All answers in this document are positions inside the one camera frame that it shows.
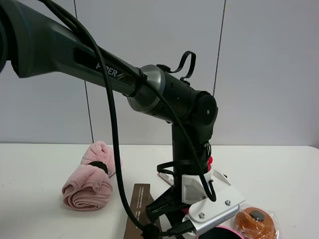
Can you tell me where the pink pot with dark interior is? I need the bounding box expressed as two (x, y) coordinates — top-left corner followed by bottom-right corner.
(197, 226), (244, 239)

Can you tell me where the red capped white marker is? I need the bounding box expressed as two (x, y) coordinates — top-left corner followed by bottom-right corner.
(158, 173), (174, 186)

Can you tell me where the orange bun in plastic wrap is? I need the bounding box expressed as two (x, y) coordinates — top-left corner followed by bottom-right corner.
(232, 207), (281, 239)

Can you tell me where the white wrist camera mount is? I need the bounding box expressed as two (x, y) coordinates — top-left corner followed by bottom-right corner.
(181, 167), (245, 239)

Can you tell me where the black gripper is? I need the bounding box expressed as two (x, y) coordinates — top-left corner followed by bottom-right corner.
(146, 186), (192, 234)

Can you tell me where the pink rolled towel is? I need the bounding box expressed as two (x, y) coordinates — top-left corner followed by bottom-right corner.
(62, 141), (116, 212)

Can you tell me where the red rubber duck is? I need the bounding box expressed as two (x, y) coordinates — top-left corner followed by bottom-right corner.
(207, 156), (213, 172)

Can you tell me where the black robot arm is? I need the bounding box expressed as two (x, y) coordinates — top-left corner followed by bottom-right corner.
(0, 0), (218, 239)

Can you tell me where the black cable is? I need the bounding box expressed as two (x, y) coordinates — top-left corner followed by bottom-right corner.
(39, 0), (217, 239)

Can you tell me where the brown cardboard box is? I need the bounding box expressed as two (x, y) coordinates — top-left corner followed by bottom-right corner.
(123, 184), (154, 239)

